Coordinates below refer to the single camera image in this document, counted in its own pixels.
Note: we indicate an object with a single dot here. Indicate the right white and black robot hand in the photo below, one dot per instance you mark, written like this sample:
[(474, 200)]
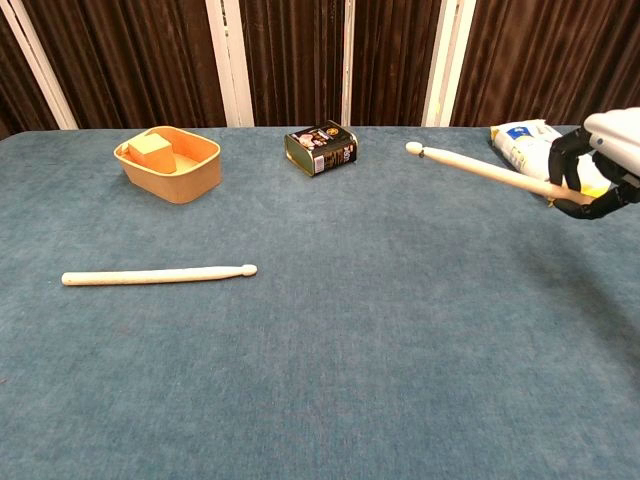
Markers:
[(620, 140)]

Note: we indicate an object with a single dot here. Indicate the light wooden drumstick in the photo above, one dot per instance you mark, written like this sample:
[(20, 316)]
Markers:
[(475, 167), (150, 276)]

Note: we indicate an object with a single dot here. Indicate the white and yellow snack bag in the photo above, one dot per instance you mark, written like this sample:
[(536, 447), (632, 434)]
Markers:
[(525, 145)]

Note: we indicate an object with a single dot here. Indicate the dark brown curtain panel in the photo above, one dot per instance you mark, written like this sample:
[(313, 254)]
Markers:
[(20, 95), (130, 60), (550, 60), (395, 60), (295, 60)]

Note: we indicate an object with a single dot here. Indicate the thin white stand pole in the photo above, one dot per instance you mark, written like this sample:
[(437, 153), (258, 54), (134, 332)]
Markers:
[(348, 65)]

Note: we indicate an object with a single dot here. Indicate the dark rectangular tin can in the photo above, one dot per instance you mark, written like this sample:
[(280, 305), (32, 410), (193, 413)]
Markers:
[(320, 150)]

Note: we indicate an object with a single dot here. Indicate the blue felt table cover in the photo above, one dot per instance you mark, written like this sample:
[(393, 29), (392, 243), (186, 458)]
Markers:
[(320, 350)]

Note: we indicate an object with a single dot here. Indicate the orange oval tray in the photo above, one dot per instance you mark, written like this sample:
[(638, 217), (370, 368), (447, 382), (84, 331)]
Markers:
[(190, 185)]

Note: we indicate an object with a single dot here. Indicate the yellow-orange cube block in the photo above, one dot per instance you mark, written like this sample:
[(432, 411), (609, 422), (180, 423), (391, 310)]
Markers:
[(152, 152)]

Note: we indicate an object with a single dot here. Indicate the white frame post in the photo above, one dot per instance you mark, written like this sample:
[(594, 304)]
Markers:
[(230, 65), (37, 65), (447, 65)]

